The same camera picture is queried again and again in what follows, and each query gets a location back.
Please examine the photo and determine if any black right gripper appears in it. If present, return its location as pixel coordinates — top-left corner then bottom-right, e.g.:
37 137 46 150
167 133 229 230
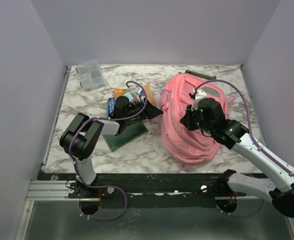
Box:
181 102 214 134

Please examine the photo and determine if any pink student backpack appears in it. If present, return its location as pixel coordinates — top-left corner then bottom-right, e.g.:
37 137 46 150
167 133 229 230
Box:
159 72 237 171

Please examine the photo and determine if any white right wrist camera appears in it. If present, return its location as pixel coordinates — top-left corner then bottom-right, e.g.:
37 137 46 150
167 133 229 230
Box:
190 89 207 111

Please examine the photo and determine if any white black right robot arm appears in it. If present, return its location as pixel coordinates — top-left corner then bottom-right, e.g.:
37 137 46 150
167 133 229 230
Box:
180 97 294 218

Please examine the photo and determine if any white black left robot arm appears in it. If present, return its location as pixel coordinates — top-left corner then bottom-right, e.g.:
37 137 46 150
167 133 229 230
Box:
59 96 163 198

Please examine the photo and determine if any orange children's book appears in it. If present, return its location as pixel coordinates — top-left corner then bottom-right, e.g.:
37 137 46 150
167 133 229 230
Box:
113 84 155 104

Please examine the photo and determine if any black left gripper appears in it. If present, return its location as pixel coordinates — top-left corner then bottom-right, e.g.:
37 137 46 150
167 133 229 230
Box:
124 97 163 122

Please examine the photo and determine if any blue thick book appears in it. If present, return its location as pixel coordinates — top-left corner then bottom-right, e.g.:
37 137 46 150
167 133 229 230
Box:
108 97 116 116

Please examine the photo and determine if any dark green notebook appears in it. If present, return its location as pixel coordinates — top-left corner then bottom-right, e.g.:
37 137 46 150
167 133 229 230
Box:
103 120 148 152

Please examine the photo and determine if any black metal clamp tool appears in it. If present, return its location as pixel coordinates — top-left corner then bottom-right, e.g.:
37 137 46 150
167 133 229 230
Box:
185 70 216 80

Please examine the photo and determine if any clear plastic organizer box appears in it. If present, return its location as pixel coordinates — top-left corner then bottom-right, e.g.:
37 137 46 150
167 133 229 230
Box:
76 60 106 89

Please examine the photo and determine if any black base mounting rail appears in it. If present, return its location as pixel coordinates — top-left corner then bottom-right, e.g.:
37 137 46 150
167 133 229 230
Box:
36 172 247 208

